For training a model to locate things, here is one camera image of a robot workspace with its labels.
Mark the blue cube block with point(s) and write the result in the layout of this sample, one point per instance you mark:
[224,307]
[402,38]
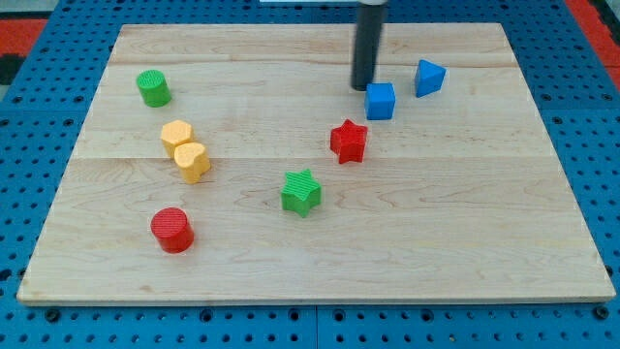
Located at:
[379,101]

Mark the green cylinder block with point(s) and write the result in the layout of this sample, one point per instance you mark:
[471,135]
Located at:
[153,88]

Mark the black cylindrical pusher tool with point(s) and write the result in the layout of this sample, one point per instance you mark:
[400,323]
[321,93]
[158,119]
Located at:
[370,17]

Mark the yellow hexagon block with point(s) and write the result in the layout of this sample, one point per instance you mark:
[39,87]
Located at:
[175,134]

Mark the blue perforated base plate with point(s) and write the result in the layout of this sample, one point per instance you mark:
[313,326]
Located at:
[45,106]

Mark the red cylinder block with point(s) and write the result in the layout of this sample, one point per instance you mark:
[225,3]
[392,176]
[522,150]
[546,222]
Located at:
[172,229]

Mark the green star block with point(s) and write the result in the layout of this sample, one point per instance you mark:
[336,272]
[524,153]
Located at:
[301,192]

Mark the light wooden board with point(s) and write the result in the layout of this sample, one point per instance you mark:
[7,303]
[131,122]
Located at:
[460,197]

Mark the red star block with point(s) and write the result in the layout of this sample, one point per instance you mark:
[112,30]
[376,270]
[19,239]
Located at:
[348,141]

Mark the yellow heart block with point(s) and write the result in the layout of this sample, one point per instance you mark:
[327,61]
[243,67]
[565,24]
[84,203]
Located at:
[192,161]

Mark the blue triangle block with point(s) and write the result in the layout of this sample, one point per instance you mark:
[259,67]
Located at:
[429,78]

